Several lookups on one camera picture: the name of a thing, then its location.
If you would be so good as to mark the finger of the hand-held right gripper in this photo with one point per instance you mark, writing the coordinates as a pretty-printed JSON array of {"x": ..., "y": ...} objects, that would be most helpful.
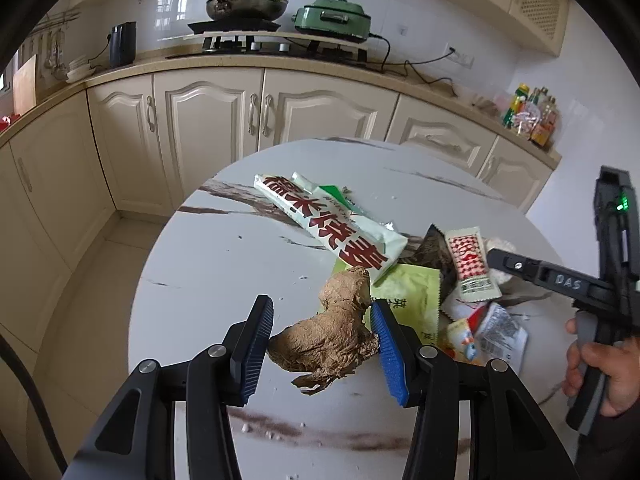
[{"x": 515, "y": 262}]

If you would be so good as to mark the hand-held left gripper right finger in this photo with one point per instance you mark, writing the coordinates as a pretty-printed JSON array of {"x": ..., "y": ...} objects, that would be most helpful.
[{"x": 390, "y": 355}]

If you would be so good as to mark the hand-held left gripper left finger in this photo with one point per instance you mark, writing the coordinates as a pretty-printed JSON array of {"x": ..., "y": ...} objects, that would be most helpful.
[{"x": 255, "y": 355}]

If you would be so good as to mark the red white checked packet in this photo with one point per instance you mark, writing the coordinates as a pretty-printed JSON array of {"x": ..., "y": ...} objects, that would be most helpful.
[{"x": 470, "y": 265}]

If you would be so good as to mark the brown ginger root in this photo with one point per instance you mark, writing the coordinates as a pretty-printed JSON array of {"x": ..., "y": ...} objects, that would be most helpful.
[{"x": 325, "y": 340}]

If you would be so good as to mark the dark foil packet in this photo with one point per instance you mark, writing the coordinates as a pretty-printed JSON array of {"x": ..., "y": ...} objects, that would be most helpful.
[{"x": 432, "y": 255}]

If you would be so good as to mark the person's right forearm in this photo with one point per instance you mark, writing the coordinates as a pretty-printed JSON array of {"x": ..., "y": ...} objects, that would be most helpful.
[{"x": 617, "y": 435}]

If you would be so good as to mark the person's right hand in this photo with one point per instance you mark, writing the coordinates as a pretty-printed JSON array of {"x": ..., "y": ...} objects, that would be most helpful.
[{"x": 625, "y": 375}]

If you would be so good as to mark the white crumpled tissue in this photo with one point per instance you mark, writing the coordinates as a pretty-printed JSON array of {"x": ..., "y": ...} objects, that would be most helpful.
[{"x": 501, "y": 281}]

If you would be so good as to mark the light green packet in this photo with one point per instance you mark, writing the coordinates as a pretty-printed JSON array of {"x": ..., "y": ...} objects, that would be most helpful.
[{"x": 410, "y": 300}]

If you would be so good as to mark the clear printed plastic wrapper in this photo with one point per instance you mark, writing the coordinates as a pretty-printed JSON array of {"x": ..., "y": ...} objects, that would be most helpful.
[{"x": 500, "y": 330}]

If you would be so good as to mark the small orange packet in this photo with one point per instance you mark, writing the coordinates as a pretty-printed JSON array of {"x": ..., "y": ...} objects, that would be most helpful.
[{"x": 462, "y": 342}]

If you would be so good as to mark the round white marble table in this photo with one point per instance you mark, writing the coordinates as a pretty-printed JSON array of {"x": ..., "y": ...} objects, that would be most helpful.
[{"x": 225, "y": 270}]

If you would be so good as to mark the group of condiment bottles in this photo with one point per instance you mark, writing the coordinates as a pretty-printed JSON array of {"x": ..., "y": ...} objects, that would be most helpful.
[{"x": 530, "y": 120}]

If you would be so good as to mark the white packet red print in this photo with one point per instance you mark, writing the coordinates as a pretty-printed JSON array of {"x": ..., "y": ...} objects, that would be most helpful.
[{"x": 325, "y": 215}]

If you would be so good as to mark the green white foil packet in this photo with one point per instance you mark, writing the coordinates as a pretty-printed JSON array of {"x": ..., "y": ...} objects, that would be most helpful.
[{"x": 340, "y": 199}]

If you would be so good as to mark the green electric cooker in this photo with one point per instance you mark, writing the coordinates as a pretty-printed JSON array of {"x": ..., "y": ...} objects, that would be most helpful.
[{"x": 330, "y": 20}]

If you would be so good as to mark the black induction cooker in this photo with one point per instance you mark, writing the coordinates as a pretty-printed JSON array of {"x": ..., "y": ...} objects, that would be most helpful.
[{"x": 235, "y": 26}]

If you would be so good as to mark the stack of white bowls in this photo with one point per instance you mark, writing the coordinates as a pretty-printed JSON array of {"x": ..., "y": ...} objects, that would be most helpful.
[{"x": 77, "y": 72}]

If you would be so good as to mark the black electric kettle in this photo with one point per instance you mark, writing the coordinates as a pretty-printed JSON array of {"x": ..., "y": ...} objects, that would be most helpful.
[{"x": 122, "y": 45}]

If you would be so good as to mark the wooden cutting board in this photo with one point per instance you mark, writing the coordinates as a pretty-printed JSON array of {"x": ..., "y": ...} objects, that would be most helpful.
[{"x": 25, "y": 85}]

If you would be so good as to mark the white double wall socket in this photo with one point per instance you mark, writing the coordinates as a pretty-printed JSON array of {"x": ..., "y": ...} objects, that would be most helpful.
[{"x": 462, "y": 57}]

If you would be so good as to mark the wall utensil rack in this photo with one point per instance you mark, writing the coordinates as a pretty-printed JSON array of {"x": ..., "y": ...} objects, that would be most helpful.
[{"x": 50, "y": 25}]

